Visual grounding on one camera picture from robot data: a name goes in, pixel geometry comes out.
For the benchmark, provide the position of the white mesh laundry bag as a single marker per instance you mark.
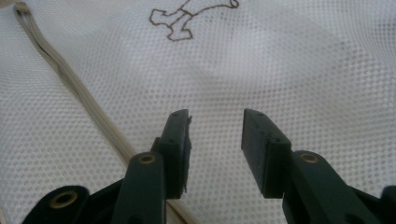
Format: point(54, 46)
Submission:
point(255, 62)

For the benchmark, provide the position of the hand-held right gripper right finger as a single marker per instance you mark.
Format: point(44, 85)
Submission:
point(261, 155)

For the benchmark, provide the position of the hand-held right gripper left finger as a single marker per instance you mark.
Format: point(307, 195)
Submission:
point(176, 149)

